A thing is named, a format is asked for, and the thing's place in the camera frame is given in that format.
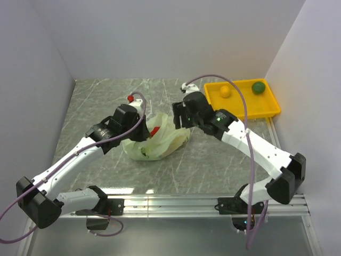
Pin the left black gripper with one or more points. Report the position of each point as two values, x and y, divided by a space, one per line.
144 133

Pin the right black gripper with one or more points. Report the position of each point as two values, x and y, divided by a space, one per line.
179 109

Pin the red apple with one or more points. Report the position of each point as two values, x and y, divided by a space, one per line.
154 131

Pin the pale green plastic bag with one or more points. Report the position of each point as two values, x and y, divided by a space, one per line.
167 140

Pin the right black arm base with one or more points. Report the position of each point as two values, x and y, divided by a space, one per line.
238 210

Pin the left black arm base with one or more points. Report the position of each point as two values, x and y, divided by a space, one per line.
109 208

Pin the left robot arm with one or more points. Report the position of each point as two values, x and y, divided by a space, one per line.
41 198

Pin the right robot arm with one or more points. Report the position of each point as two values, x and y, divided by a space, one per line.
286 171

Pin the small orange fruit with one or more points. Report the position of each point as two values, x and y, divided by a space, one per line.
225 91

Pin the dark green round fruit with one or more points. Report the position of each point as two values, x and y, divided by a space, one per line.
258 88

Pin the yellow plastic tray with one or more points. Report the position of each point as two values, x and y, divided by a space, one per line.
257 106

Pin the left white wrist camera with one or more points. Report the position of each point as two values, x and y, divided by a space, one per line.
135 102

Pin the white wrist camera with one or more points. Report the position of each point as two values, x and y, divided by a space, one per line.
189 88
135 102

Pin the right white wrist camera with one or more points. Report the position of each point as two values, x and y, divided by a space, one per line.
189 88

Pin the aluminium mounting rail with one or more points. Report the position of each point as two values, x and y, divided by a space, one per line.
185 184

